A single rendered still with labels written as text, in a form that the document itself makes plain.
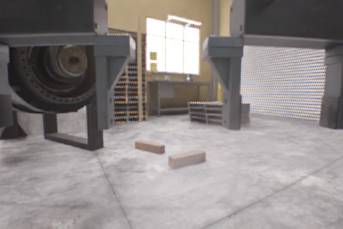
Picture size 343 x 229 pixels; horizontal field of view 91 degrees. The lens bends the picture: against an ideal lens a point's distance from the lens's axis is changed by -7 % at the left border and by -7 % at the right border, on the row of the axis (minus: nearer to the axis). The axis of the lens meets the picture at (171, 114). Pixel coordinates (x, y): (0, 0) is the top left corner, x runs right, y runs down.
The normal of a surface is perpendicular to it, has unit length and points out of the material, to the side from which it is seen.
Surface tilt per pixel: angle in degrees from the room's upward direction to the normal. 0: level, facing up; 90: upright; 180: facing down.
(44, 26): 90
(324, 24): 90
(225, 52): 90
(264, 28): 90
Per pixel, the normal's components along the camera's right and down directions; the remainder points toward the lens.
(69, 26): 0.02, 0.11
